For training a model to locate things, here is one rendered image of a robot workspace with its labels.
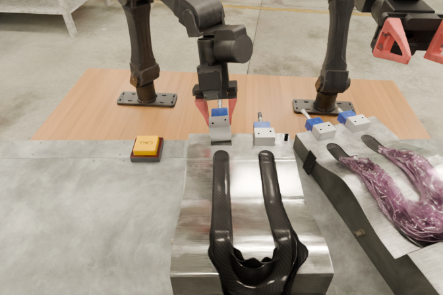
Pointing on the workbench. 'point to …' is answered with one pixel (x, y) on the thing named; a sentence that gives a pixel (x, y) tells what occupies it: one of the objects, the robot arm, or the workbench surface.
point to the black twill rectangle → (309, 162)
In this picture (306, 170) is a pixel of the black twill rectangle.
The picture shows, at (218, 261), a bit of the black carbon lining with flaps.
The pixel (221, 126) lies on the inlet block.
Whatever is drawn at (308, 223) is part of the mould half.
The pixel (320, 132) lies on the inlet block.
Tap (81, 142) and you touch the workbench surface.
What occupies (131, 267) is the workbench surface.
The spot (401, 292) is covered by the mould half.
